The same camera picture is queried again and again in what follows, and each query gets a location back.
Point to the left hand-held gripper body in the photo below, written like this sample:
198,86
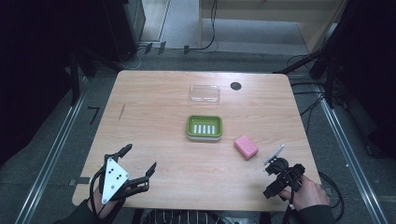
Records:
112,177

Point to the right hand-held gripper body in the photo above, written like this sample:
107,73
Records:
281,175

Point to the pink soap bar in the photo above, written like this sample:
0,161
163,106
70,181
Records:
246,147

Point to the green soap dish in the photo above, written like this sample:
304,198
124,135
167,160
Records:
204,123

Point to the clear plastic lid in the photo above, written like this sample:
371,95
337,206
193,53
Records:
204,94

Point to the person's left hand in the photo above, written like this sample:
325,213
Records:
99,207

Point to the person's right hand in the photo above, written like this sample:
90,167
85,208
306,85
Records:
309,194

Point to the dark striped cloth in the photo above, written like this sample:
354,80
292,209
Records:
180,217

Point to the black metal stand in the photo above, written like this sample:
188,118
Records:
74,79
329,84

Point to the black round table grommet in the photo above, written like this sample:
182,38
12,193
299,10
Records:
235,86

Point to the dark cabinet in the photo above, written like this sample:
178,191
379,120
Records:
127,28

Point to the light wooden cabinet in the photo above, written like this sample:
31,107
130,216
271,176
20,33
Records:
271,17

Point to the grey table bracket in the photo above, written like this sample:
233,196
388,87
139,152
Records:
81,180

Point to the metal floor rail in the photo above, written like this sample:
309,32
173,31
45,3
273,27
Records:
350,155
49,155

